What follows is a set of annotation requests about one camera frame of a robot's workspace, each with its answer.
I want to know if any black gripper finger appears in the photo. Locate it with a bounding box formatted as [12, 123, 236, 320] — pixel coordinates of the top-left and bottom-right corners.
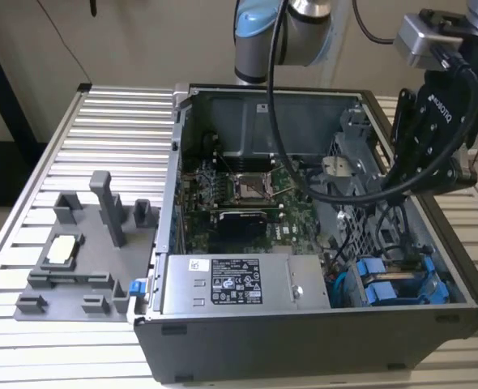
[382, 87, 417, 190]
[388, 156, 455, 198]

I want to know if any hard disk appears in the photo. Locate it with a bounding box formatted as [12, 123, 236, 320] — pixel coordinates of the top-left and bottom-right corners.
[354, 257, 453, 307]

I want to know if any green PC motherboard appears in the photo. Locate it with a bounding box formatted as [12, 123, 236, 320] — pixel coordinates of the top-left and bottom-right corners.
[177, 156, 327, 255]

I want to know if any CPU socket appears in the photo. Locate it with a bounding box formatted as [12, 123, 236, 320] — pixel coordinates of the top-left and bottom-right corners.
[227, 169, 279, 203]

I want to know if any black open PC case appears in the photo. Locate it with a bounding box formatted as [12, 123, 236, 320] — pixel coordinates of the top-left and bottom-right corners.
[133, 83, 478, 384]

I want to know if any grey power supply unit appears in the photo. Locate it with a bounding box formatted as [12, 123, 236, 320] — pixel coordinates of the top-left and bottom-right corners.
[159, 253, 332, 316]

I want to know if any blue case latch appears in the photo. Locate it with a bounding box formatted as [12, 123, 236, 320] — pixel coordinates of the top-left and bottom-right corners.
[127, 277, 148, 300]

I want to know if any grey parts rack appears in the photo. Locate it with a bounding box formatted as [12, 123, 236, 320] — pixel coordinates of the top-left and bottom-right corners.
[15, 169, 162, 324]

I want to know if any CPU with silver top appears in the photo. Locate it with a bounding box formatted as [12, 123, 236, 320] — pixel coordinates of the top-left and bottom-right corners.
[45, 233, 81, 263]

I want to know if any black floor stand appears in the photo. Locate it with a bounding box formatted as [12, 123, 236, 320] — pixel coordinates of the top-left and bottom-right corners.
[0, 18, 53, 207]

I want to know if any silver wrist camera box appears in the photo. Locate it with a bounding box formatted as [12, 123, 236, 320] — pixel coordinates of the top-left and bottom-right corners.
[392, 11, 467, 69]

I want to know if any thin black camera cable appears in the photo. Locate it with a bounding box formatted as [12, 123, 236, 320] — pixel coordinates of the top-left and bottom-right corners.
[351, 0, 397, 45]

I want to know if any thick black camera cable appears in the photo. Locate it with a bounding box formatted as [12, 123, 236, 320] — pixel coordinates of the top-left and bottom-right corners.
[265, 0, 478, 206]

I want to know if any blue disk data wire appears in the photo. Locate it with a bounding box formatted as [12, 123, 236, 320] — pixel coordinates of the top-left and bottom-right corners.
[328, 270, 350, 307]

